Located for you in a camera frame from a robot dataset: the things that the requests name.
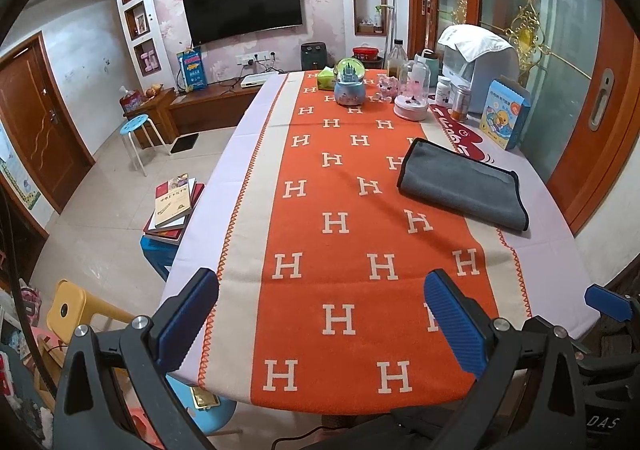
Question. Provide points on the small wooden side cabinet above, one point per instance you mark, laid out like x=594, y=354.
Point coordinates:
x=157, y=115

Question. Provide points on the brown wooden door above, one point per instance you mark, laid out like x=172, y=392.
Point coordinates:
x=35, y=120

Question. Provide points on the white set-top box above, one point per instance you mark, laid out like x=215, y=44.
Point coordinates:
x=257, y=80

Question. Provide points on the black flat television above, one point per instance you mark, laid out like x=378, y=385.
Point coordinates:
x=242, y=2

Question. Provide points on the white cloth cover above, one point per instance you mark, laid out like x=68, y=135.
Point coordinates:
x=475, y=44

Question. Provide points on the blue printed box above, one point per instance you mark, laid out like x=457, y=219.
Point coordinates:
x=192, y=70

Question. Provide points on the stack of books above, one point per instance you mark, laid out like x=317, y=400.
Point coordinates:
x=172, y=210

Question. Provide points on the white water dispenser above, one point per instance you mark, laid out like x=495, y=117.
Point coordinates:
x=492, y=75

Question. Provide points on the wooden television cabinet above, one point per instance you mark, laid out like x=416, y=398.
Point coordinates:
x=210, y=105

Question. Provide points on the black floor mat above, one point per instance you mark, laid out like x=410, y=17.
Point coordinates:
x=185, y=143

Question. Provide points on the blue snow globe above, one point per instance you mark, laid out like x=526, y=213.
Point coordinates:
x=349, y=85

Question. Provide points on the black heater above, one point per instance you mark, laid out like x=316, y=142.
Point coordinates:
x=315, y=56

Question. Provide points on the wall poster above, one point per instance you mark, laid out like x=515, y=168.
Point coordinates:
x=17, y=175

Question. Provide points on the green tissue box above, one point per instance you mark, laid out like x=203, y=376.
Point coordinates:
x=327, y=79

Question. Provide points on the orange H-pattern tablecloth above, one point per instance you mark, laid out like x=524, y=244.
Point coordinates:
x=240, y=165

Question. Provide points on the white cup with teal band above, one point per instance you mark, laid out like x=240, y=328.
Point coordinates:
x=429, y=64

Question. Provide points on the blue children's book box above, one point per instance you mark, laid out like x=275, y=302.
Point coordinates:
x=502, y=115

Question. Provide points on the red round tin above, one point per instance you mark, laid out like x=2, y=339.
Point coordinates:
x=367, y=57

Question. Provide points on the red printed mat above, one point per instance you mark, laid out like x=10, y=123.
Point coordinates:
x=465, y=135

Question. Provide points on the pink glass dome ornament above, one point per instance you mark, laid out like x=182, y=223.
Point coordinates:
x=412, y=90

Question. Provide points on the light blue plastic stool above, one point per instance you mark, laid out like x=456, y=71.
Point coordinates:
x=212, y=420

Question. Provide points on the blue round stool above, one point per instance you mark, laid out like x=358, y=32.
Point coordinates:
x=136, y=122

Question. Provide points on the yellow plastic stool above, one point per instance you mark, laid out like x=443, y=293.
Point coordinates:
x=75, y=305

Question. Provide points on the orange printed blanket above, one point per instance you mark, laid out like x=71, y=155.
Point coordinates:
x=345, y=230

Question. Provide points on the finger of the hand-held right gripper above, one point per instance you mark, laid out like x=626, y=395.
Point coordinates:
x=607, y=302

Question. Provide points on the glass bottle with black cap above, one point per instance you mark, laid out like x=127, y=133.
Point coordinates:
x=396, y=60

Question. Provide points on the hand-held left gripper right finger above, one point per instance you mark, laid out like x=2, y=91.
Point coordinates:
x=452, y=320

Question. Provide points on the small metal-lid jars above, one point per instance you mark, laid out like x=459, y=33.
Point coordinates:
x=461, y=102

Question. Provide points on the grey towel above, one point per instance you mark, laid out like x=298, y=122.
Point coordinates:
x=465, y=182

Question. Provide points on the wooden glass sliding door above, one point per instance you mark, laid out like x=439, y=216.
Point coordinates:
x=545, y=5

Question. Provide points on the pink pig figurine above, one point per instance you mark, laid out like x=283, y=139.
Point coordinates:
x=387, y=89

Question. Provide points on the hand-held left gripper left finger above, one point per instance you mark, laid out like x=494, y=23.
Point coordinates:
x=187, y=310

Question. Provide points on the white pill bottle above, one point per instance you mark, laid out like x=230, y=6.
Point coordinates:
x=444, y=92

